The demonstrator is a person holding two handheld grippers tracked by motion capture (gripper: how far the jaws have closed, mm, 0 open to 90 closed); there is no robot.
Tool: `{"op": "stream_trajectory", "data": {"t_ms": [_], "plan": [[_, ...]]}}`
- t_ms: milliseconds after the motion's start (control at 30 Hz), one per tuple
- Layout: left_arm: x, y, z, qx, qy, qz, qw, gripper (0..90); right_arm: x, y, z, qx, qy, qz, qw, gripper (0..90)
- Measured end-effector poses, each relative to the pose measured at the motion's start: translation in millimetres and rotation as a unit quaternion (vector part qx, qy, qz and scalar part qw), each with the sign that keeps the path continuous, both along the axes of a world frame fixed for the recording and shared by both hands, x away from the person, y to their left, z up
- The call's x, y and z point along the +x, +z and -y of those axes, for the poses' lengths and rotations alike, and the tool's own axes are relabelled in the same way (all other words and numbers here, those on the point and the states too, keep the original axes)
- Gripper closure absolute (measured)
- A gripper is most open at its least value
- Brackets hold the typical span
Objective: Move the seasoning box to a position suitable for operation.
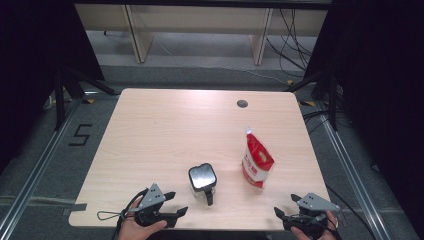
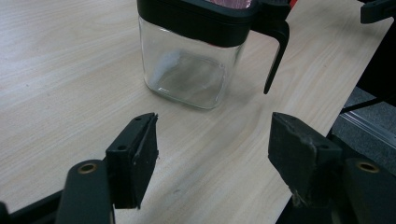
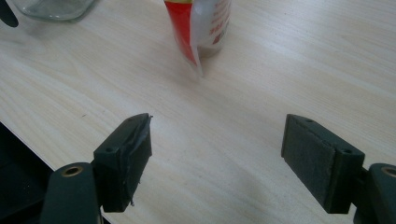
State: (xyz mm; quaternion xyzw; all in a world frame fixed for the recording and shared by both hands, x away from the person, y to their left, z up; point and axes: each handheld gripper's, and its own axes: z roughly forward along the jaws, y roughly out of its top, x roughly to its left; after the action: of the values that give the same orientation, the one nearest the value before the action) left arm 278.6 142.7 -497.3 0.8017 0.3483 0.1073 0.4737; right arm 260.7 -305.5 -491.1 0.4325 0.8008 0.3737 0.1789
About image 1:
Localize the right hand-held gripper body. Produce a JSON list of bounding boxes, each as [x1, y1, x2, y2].
[[283, 192, 341, 239]]

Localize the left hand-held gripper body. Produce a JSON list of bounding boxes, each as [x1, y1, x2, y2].
[[128, 183, 178, 229]]

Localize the glass jar with black lid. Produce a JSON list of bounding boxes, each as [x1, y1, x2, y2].
[[188, 162, 218, 207]]

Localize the red and white pouch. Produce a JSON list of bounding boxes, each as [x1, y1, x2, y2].
[[241, 126, 276, 190]]

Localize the person's right hand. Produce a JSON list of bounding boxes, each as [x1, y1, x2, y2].
[[290, 210, 339, 240]]

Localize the person's left hand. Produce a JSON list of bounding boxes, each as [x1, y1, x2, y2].
[[117, 206, 168, 240]]

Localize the grey tape strip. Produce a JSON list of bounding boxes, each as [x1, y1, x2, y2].
[[62, 203, 88, 216]]

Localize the black metal stand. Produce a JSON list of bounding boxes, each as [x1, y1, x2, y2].
[[53, 66, 118, 131], [284, 71, 339, 131]]

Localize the black curtain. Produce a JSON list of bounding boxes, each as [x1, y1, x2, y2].
[[304, 0, 424, 240], [0, 0, 105, 174]]

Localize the beige wooden shelf unit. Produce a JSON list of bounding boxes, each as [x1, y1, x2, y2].
[[73, 3, 329, 66]]

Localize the black floor cable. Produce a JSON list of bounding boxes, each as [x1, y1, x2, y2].
[[326, 184, 378, 240]]

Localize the aluminium floor rail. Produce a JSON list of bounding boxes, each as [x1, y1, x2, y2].
[[314, 101, 393, 240], [0, 98, 83, 240]]

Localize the thin grey wire loop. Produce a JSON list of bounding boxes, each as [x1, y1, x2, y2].
[[97, 210, 125, 221]]

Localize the black floor cables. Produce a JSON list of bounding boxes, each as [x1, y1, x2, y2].
[[301, 109, 334, 134]]

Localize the bundle of black cables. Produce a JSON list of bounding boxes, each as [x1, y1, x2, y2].
[[264, 8, 316, 79]]

